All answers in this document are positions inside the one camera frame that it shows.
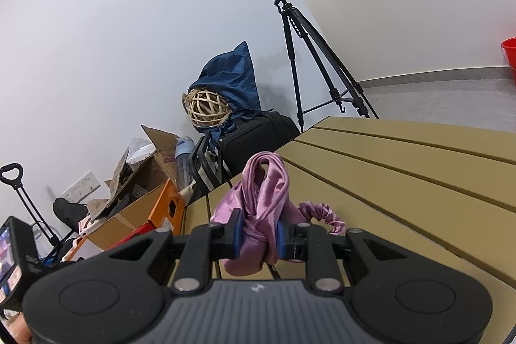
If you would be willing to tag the red bucket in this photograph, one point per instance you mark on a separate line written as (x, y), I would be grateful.
(510, 54)

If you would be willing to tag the dark blue satin bag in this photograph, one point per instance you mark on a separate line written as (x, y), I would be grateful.
(229, 74)

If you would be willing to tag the pink satin cloth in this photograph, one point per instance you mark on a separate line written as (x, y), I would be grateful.
(266, 187)

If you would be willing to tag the wicker ball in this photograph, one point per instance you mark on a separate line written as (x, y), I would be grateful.
(207, 106)

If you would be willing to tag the open brown cardboard box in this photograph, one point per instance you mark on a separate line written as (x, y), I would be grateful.
(141, 174)

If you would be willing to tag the white and blue bottle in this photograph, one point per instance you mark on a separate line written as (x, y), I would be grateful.
(183, 158)

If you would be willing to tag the dark grey cloth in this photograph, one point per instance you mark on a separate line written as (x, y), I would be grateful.
(70, 213)

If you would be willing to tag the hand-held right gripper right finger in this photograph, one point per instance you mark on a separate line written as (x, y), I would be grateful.
(282, 243)

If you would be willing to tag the white wall socket panel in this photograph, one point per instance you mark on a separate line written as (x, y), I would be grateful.
(80, 187)

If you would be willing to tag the black bag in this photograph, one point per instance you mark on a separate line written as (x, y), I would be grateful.
(258, 134)

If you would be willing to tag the pink scrunchie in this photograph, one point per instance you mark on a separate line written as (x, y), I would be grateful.
(318, 209)

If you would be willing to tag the khaki folding table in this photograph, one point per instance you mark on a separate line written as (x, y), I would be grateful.
(403, 174)

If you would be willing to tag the orange cardboard box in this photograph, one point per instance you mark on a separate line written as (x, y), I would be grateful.
(169, 203)

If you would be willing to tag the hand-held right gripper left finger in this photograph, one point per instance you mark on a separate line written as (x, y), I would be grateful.
(238, 235)

